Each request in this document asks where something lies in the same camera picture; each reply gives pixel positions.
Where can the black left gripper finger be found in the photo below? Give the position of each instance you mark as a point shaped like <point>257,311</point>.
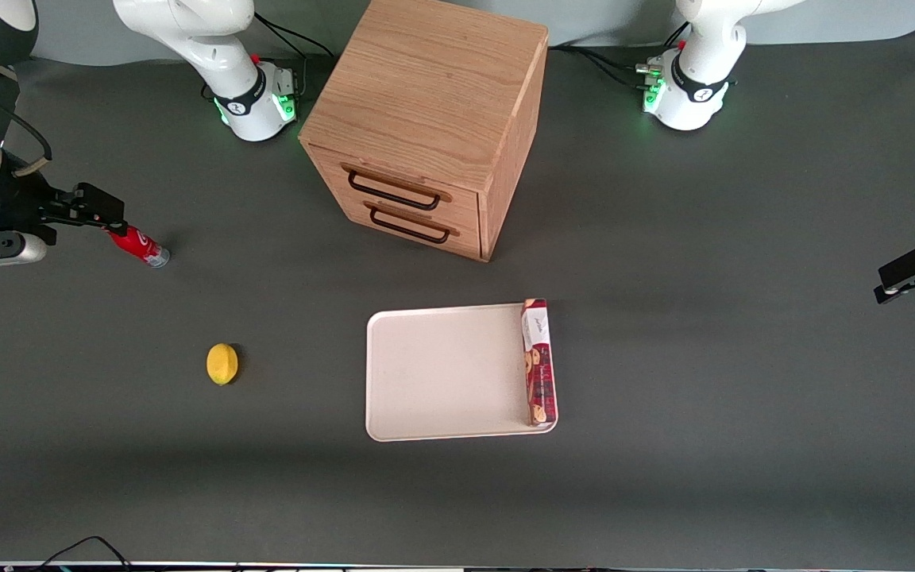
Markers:
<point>906,274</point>

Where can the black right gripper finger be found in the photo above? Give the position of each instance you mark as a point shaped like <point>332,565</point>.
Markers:
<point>76,221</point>
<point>96,200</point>

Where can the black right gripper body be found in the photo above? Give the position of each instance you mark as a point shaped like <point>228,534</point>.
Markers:
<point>14,205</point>

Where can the red coke bottle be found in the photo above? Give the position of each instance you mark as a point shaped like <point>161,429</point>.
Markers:
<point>140,245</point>

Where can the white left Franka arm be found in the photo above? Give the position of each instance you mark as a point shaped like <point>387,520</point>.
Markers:
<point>700,75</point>

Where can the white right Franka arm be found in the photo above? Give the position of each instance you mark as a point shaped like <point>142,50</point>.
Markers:
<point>223,48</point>

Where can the white plastic tray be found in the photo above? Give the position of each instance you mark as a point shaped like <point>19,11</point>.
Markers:
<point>445,373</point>

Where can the yellow lemon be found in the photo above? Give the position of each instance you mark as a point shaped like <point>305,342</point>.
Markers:
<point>222,364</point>

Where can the wooden drawer cabinet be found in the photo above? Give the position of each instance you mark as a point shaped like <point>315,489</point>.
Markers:
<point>426,103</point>

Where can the red cookie box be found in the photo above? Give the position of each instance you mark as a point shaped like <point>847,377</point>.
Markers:
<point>538,365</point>

